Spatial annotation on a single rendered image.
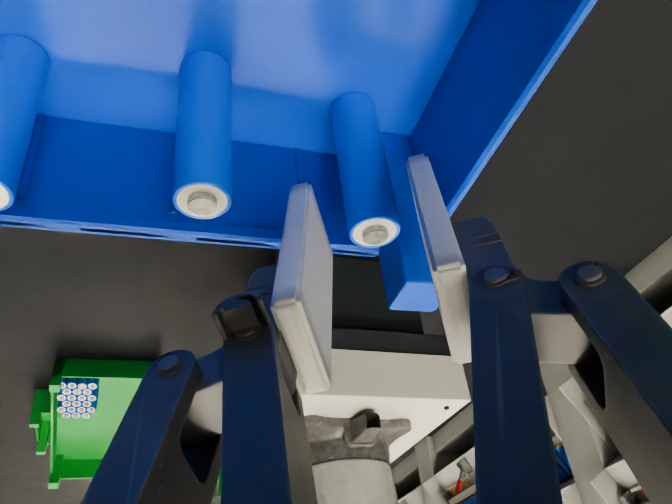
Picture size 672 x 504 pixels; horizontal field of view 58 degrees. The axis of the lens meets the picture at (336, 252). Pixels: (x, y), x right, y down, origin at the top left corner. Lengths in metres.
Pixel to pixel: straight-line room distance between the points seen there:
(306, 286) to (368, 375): 0.73
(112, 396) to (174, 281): 0.41
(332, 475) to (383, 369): 0.17
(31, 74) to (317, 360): 0.13
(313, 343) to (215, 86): 0.10
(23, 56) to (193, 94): 0.06
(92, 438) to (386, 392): 0.82
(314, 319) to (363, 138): 0.09
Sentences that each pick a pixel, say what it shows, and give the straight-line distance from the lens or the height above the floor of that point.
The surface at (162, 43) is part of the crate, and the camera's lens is 0.23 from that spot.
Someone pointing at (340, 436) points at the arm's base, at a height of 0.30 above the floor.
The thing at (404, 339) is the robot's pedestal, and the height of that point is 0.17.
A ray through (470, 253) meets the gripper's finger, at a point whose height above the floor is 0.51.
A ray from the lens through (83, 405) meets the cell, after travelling 1.35.
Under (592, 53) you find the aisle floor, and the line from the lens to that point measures 0.84.
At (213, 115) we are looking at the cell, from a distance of 0.21.
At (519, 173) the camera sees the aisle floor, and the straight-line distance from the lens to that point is 0.96.
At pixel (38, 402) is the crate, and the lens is 1.50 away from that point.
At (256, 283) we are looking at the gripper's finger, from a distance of 0.17.
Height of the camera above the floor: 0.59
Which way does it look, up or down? 35 degrees down
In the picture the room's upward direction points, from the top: 173 degrees clockwise
